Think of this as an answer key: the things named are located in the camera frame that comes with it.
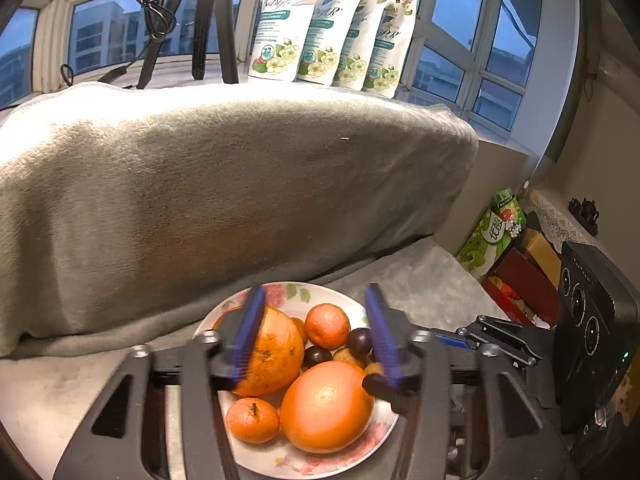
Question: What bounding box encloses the large speckled orange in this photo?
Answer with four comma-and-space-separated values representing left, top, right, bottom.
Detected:
233, 306, 305, 396

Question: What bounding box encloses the mandarin with stem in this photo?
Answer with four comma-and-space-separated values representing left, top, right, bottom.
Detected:
304, 304, 350, 350

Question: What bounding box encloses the tiny back mandarin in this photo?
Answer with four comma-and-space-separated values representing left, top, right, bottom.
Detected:
292, 318, 308, 344

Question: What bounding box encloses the red cardboard box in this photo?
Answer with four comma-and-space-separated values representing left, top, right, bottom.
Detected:
480, 249, 561, 328

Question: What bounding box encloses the brown longan front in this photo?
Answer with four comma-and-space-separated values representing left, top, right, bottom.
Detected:
333, 347, 366, 368

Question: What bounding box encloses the grey fleece blanket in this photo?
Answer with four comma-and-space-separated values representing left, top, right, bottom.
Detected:
1, 82, 497, 478

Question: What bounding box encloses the black cable bundle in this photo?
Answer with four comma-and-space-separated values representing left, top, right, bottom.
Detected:
60, 0, 178, 89

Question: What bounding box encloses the small front mandarin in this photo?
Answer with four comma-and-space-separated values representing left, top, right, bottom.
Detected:
224, 398, 280, 444

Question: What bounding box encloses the dark plum front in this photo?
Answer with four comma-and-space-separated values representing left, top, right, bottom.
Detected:
302, 344, 333, 370

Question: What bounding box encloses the black camera box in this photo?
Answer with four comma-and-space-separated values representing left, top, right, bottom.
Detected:
552, 242, 639, 434

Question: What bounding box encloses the brown longan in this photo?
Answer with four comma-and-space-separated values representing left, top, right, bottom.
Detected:
364, 362, 384, 376
333, 347, 366, 368

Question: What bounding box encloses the green tissue pack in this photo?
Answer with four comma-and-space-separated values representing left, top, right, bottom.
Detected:
457, 188, 526, 280

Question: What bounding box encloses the dark plum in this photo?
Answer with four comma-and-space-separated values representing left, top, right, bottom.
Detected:
302, 344, 333, 370
347, 327, 372, 360

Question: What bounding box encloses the large smooth orange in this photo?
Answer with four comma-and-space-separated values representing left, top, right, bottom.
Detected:
280, 361, 374, 454

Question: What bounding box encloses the black tripod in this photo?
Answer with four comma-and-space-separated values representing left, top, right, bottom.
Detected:
137, 0, 239, 89

